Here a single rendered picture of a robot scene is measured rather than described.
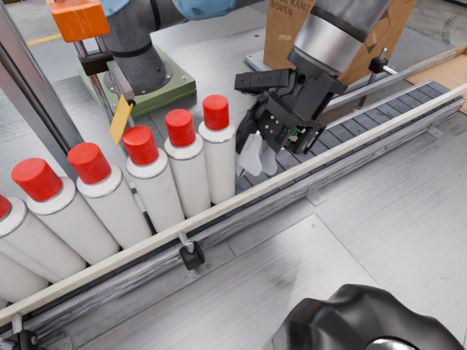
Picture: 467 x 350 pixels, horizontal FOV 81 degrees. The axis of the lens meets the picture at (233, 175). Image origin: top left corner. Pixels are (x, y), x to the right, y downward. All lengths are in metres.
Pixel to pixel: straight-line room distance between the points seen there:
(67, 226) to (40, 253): 0.05
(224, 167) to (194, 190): 0.05
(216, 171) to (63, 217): 0.20
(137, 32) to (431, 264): 0.77
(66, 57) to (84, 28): 0.80
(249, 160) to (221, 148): 0.07
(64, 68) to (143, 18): 0.41
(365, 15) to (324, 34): 0.04
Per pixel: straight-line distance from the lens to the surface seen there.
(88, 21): 0.33
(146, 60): 0.78
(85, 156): 0.32
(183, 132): 0.33
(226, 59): 0.98
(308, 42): 0.37
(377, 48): 0.90
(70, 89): 0.96
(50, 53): 1.19
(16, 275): 0.45
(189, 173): 0.37
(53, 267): 0.44
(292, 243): 0.47
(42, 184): 0.34
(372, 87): 0.67
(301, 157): 0.58
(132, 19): 0.74
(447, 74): 1.10
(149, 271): 0.48
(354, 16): 0.36
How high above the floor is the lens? 1.29
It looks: 51 degrees down
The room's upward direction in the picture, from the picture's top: straight up
